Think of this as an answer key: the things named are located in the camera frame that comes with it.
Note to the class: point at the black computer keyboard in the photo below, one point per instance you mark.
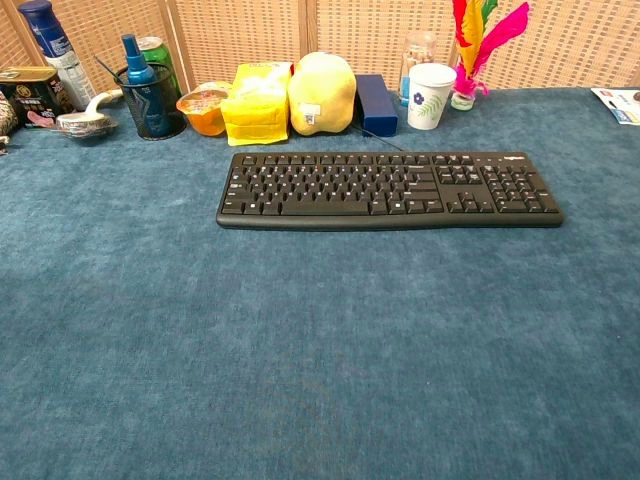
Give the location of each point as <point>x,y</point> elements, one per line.
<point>390,220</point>

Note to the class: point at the blue fabric tablecloth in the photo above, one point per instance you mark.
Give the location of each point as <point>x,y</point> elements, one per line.
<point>280,340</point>

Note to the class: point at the yellow snack package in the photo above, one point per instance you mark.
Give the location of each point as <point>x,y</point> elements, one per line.
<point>255,112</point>

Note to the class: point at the dark blue rectangular box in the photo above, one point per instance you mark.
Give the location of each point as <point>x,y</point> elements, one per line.
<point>377,107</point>

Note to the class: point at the yellow plush toy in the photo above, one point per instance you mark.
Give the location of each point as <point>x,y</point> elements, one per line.
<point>320,90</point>

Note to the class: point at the orange jelly cup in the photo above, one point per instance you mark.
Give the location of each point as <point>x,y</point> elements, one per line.
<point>217,88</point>
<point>202,117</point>

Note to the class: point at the white paper cup floral print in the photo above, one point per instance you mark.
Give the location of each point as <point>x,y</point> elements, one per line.
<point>429,102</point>

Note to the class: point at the dark blue round bowl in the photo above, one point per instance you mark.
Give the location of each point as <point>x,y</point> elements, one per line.
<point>152,115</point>

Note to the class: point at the clear toothpick jar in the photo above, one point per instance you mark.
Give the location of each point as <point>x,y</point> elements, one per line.
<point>419,50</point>

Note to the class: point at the woven rattan folding screen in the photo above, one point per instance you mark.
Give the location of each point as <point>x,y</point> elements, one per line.
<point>240,35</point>

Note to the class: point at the green drink can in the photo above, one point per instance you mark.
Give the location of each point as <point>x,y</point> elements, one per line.
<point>162,52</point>

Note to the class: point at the colourful feather shuttlecock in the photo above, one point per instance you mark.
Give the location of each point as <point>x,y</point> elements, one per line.
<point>472,45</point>

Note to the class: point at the small blue spray bottle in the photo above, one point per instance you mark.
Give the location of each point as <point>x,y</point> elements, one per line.
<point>136,62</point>

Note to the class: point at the thin black stick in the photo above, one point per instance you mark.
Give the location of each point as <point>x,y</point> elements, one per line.
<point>106,66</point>

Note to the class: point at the white spray can blue cap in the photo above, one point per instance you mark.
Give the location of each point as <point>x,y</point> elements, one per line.
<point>60,55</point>

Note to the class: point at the gold-lid luncheon meat tin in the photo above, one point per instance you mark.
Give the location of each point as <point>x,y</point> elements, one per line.
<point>35,92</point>

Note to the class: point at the blister pack with blue card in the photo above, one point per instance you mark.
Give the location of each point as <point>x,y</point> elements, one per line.
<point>620,107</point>

